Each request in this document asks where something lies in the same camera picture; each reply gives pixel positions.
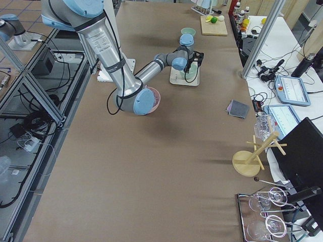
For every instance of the green bowl on tray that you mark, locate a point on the green bowl on tray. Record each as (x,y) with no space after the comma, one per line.
(188,76)

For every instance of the cream rabbit serving tray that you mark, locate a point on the cream rabbit serving tray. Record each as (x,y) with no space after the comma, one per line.
(176,80)

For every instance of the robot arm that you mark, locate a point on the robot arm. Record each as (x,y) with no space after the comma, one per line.
(90,19)
(11,26)

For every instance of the black water bottle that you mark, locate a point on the black water bottle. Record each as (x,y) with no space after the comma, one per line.
(303,65)

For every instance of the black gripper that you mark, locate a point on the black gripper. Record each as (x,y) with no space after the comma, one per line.
(194,61)

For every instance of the grey folded cloth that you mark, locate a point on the grey folded cloth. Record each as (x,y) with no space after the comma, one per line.
(237,109)

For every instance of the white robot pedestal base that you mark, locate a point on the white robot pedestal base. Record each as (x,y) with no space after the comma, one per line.
(111,8)

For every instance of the lemon slice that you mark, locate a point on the lemon slice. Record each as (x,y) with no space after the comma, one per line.
(209,17)

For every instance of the aluminium frame post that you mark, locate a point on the aluminium frame post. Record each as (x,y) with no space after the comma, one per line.
(270,20)

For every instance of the white garlic bulb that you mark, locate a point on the white garlic bulb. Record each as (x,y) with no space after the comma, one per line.
(221,18)

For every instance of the blue teach pendant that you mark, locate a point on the blue teach pendant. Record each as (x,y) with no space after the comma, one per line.
(291,90)
(285,117)

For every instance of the pink bowl with ice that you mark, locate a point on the pink bowl with ice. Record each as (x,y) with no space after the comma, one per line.
(157,98)

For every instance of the wine glass rack tray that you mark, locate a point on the wine glass rack tray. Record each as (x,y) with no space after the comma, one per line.
(261,216)

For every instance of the black monitor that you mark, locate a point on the black monitor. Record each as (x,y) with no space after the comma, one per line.
(302,164)

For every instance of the wooden mug tree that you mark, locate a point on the wooden mug tree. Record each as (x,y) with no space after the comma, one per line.
(266,135)

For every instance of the green bowl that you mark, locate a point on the green bowl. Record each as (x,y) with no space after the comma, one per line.
(188,30)
(193,67)
(188,76)

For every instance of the wooden cutting board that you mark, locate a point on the wooden cutting board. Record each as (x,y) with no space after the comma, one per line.
(213,29)

